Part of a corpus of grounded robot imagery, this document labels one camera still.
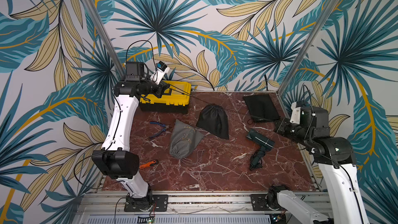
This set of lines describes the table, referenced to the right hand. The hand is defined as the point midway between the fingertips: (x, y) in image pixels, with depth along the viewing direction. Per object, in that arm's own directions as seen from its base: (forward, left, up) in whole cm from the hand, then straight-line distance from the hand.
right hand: (276, 122), depth 65 cm
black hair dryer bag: (+7, +25, -7) cm, 27 cm away
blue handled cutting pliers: (+18, +53, -30) cm, 63 cm away
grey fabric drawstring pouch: (+6, +40, -24) cm, 47 cm away
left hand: (+20, +48, +3) cm, 52 cm away
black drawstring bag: (+32, -13, -31) cm, 46 cm away
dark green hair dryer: (+4, -5, -27) cm, 28 cm away
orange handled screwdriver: (-5, +57, -30) cm, 65 cm away
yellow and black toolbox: (+29, +47, -16) cm, 57 cm away
